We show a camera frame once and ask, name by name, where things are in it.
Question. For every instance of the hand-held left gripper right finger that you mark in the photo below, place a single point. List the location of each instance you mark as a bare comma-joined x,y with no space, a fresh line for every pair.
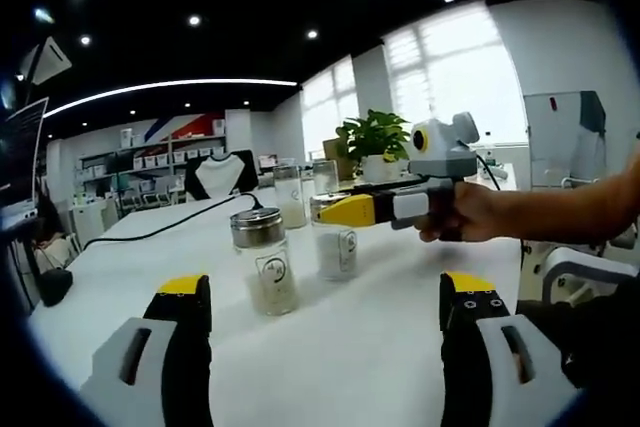
465,357

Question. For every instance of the green potted plant white pot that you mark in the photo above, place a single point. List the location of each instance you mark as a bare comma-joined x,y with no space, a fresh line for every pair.
375,132

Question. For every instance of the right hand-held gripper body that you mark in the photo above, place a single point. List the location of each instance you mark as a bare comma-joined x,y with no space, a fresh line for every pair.
445,147

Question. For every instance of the short seasoning bottle white powder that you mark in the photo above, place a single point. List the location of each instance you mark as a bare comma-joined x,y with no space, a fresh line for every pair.
335,257

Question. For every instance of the seasoning bottle cream powder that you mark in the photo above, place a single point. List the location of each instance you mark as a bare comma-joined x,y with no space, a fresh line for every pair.
290,207

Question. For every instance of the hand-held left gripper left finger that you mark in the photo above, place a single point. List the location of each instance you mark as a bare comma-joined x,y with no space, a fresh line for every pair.
185,357

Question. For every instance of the shelf of white storage boxes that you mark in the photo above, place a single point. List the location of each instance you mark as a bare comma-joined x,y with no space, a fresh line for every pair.
155,159

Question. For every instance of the white office chair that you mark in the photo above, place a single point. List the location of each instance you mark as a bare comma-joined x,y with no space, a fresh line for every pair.
575,262

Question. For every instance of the seasoning bottle off-white grains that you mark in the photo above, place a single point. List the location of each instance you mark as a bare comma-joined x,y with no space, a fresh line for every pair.
272,292

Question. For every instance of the small black rounded device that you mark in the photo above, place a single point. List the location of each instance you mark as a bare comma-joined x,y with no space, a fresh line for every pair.
56,287

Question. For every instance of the ceiling air conditioner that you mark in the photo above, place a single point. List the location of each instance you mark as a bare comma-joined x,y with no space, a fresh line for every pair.
50,59

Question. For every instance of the group of round ceiling spotlights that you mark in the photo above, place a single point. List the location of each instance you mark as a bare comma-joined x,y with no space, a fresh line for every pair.
194,20

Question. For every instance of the grey hanging garment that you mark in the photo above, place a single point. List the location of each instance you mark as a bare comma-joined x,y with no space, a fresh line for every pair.
594,117

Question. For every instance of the white partition board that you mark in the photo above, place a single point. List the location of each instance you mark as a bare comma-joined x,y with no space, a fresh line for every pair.
550,137

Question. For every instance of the brown paper bag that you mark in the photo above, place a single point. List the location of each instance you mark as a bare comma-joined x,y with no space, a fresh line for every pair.
332,152

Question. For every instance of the small monitor pink screen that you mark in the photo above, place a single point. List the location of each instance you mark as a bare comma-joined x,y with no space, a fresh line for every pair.
268,160

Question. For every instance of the seasoning bottle brown powder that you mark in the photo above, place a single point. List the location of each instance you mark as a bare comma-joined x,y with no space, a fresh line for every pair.
325,177

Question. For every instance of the person's right hand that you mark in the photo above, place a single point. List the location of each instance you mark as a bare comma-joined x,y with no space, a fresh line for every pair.
475,212

